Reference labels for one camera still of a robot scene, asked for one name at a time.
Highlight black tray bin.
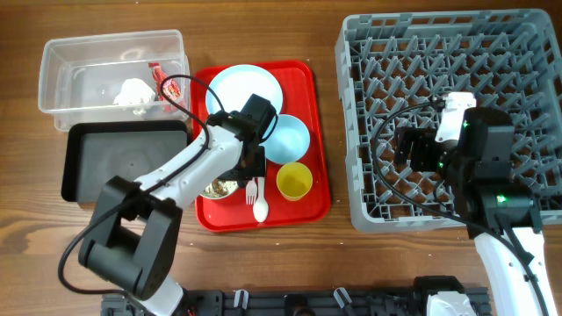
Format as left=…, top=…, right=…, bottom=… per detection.
left=61, top=120, right=191, bottom=204

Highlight light blue bowl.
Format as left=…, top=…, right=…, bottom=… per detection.
left=263, top=114, right=311, bottom=165

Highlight white plastic spoon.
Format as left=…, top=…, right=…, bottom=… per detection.
left=253, top=177, right=269, bottom=223

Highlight yellow cup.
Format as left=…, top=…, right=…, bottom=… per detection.
left=276, top=162, right=313, bottom=201

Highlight crumpled white tissue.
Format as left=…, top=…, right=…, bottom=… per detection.
left=113, top=78, right=156, bottom=106

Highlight grey dishwasher rack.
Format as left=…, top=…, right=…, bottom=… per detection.
left=335, top=9, right=561, bottom=233

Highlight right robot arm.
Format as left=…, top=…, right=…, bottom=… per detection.
left=394, top=107, right=557, bottom=315

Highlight rice and food scraps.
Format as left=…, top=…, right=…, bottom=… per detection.
left=204, top=178, right=238, bottom=198

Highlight clear plastic bin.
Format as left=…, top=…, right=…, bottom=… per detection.
left=38, top=30, right=190, bottom=132

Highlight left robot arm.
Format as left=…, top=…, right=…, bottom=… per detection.
left=78, top=95, right=277, bottom=315

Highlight red plastic tray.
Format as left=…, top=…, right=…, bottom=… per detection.
left=194, top=60, right=331, bottom=233

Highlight red snack wrapper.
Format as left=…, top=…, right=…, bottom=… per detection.
left=148, top=62, right=184, bottom=107

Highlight light blue plate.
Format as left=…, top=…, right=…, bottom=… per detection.
left=209, top=64, right=284, bottom=114

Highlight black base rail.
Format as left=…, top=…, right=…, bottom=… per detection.
left=100, top=275, right=492, bottom=316

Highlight green bowl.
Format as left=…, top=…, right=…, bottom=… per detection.
left=199, top=176, right=240, bottom=201

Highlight pink plastic fork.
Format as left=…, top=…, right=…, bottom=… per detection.
left=245, top=178, right=257, bottom=205

